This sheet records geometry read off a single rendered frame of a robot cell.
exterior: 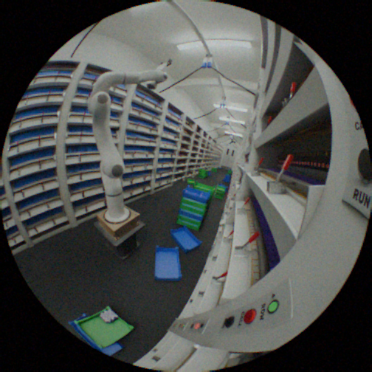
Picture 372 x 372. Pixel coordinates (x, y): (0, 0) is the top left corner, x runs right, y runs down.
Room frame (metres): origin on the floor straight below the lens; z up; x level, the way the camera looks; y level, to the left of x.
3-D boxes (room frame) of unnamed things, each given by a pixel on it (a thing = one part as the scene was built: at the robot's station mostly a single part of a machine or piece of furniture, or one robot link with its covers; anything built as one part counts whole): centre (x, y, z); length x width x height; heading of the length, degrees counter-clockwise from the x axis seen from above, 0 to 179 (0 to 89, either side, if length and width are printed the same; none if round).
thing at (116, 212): (0.56, 0.47, 0.47); 0.19 x 0.19 x 0.18
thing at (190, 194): (1.18, -0.15, 0.44); 0.30 x 0.20 x 0.08; 76
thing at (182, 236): (0.84, -0.11, 0.04); 0.30 x 0.20 x 0.08; 41
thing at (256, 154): (0.61, -0.45, 0.85); 0.20 x 0.09 x 1.70; 68
